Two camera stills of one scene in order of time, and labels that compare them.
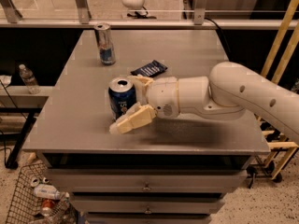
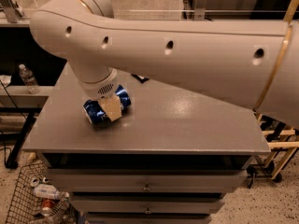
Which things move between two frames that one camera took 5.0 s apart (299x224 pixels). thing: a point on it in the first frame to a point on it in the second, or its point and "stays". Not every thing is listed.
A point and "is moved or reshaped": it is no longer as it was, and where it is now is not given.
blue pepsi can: (121, 95) is moved or reshaped
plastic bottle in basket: (47, 191) stays
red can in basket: (48, 205) stays
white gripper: (163, 93) to (100, 90)
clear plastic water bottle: (29, 79) stays
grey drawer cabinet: (172, 170) stays
